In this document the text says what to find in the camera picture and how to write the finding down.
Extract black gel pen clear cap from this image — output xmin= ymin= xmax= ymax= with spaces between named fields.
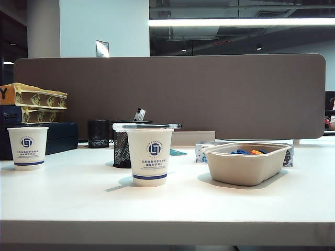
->
xmin=133 ymin=107 xmax=147 ymax=123
xmin=112 ymin=123 xmax=183 ymax=131

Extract white paper cup blue logo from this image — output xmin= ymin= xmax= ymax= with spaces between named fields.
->
xmin=7 ymin=127 xmax=50 ymax=171
xmin=127 ymin=128 xmax=174 ymax=187

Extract black mesh pen holder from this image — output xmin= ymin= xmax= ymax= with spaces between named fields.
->
xmin=112 ymin=120 xmax=153 ymax=169

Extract beige divider base block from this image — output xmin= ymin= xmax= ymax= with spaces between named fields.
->
xmin=171 ymin=130 xmax=216 ymax=147

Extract brown desk divider panel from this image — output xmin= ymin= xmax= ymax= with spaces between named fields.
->
xmin=13 ymin=53 xmax=327 ymax=141

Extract black mug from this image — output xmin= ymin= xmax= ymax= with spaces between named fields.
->
xmin=87 ymin=120 xmax=110 ymax=149

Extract beige pulp tray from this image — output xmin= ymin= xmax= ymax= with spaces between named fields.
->
xmin=203 ymin=142 xmax=292 ymax=187

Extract long ceiling light strip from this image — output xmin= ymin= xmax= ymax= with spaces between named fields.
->
xmin=149 ymin=17 xmax=335 ymax=27

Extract wooden toy boxes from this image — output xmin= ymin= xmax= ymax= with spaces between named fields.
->
xmin=0 ymin=104 xmax=66 ymax=124
xmin=0 ymin=82 xmax=68 ymax=108

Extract white round pillar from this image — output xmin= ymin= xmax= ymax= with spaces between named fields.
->
xmin=27 ymin=0 xmax=61 ymax=59

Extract black and red office chair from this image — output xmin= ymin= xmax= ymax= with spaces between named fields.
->
xmin=325 ymin=91 xmax=335 ymax=131

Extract small framed wall sign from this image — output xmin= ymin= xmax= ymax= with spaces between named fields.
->
xmin=95 ymin=40 xmax=110 ymax=58

